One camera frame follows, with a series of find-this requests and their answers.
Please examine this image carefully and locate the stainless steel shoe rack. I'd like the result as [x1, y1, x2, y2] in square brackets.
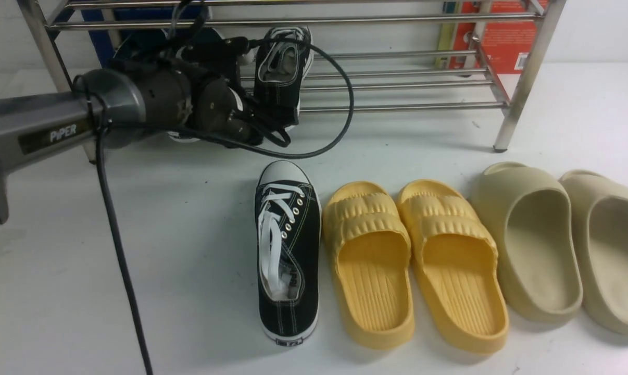
[17, 1, 566, 163]

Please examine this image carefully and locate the red box behind rack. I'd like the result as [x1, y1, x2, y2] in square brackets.
[437, 1, 537, 74]

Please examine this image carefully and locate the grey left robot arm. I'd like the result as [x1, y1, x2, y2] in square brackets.
[0, 36, 255, 224]

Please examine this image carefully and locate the right yellow rubber slipper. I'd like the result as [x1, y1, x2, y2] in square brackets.
[396, 180, 509, 355]

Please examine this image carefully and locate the beige foam slide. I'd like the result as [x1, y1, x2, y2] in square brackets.
[469, 161, 583, 325]
[560, 169, 628, 335]

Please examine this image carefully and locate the right navy canvas sneaker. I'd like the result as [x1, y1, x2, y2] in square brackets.
[166, 28, 224, 143]

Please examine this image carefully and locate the left navy canvas sneaker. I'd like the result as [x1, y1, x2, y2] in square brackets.
[106, 29, 167, 67]

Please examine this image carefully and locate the right beige foam slide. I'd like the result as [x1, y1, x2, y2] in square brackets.
[560, 169, 628, 335]

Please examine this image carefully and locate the blue box behind rack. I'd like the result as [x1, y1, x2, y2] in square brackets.
[88, 6, 174, 67]

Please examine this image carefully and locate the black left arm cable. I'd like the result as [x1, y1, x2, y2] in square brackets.
[72, 0, 355, 375]

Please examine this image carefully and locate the left beige foam slide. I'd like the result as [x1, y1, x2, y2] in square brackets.
[469, 161, 583, 325]

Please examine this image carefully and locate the left yellow rubber slipper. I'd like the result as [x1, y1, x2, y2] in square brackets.
[322, 181, 416, 351]

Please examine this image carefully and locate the black canvas sneaker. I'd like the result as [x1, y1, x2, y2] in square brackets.
[254, 27, 314, 131]
[254, 160, 322, 347]

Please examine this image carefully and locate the yellow rubber slipper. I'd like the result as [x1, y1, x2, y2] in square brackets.
[322, 181, 416, 351]
[396, 180, 509, 355]

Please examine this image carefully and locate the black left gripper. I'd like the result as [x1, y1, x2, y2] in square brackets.
[114, 36, 266, 146]

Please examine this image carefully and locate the navy canvas sneaker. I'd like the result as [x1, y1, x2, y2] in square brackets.
[166, 28, 224, 143]
[106, 29, 167, 67]

